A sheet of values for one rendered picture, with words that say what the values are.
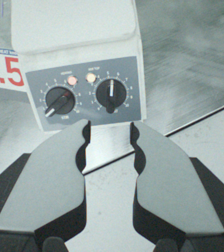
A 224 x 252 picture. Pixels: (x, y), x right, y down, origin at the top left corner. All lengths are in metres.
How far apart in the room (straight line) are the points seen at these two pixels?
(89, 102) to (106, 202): 0.14
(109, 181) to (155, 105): 0.12
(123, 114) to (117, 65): 0.05
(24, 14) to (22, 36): 0.02
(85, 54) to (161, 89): 0.11
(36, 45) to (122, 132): 0.14
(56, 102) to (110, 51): 0.07
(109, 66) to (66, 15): 0.06
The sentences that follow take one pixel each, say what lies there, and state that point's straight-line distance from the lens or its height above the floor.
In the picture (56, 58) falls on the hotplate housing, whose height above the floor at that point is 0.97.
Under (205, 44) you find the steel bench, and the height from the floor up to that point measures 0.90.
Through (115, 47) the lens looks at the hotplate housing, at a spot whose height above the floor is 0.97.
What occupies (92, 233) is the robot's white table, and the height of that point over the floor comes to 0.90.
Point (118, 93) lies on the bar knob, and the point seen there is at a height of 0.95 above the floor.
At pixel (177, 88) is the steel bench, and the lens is 0.27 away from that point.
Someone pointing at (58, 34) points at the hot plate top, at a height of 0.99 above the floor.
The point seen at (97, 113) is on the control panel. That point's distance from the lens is 0.22.
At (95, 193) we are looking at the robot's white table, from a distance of 0.27.
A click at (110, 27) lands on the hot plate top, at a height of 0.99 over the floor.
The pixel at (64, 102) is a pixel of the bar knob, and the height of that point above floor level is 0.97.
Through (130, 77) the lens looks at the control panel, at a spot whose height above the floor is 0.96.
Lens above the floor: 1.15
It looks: 86 degrees down
